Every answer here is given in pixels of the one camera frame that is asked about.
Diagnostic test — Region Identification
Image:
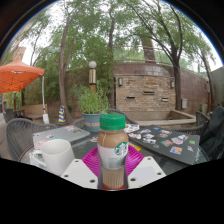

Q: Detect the green-capped coffee drink bottle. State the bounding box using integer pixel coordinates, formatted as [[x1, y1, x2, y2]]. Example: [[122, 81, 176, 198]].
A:
[[96, 113, 130, 191]]

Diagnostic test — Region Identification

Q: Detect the white sticker sheet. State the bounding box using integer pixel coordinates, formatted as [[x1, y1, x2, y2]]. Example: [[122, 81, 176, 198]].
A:
[[123, 123, 140, 134]]

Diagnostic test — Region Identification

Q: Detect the black jacket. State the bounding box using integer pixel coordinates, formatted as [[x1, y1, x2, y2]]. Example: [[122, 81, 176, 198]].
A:
[[199, 105, 224, 161]]

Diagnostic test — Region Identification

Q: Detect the orange canopy tent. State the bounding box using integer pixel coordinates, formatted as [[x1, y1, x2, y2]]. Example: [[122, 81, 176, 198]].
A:
[[0, 57, 50, 125]]

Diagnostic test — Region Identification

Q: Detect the flat round red coaster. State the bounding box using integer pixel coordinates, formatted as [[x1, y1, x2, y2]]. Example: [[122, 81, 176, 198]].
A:
[[99, 184, 128, 192]]

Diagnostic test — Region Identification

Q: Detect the yellow blue striped bollard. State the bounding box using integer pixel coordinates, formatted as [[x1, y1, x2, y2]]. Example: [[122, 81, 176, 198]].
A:
[[58, 105, 66, 123]]

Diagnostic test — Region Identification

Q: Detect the black laptop with stickers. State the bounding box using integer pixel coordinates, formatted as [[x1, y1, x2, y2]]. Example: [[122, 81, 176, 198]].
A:
[[129, 124, 201, 166]]

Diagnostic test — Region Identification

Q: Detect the grey woven patio chair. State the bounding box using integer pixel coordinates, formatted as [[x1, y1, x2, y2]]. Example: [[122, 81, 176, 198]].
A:
[[5, 118, 58, 163]]

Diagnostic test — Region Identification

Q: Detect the dark lounge chair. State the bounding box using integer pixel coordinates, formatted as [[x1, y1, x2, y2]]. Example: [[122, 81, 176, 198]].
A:
[[3, 108, 24, 123]]

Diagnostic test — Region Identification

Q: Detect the wooden lamp post, globe light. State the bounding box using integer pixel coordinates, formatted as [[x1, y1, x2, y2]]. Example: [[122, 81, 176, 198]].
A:
[[88, 60, 98, 95]]

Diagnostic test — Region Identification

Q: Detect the green plant in blue pot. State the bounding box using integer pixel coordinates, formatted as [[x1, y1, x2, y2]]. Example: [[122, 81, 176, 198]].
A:
[[77, 87, 110, 133]]

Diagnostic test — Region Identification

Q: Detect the grey patio chair under jacket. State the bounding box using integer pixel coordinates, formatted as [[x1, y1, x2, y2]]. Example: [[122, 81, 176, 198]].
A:
[[173, 110, 211, 136]]

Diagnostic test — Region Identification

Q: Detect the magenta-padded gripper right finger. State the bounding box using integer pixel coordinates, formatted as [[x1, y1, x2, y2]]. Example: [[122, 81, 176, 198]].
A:
[[125, 145, 167, 190]]

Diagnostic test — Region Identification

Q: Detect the wooden bench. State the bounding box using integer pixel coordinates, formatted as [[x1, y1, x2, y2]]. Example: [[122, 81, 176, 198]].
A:
[[19, 103, 48, 121]]

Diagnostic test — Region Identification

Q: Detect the grey laptop with stickers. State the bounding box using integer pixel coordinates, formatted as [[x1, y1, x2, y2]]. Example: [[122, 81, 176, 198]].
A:
[[32, 124, 92, 150]]

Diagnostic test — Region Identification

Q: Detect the white ceramic mug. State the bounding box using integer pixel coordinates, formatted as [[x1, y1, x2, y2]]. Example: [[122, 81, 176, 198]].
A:
[[32, 138, 76, 177]]

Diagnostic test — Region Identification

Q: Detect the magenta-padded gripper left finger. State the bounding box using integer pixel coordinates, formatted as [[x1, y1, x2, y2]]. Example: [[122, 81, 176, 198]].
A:
[[60, 146, 102, 190]]

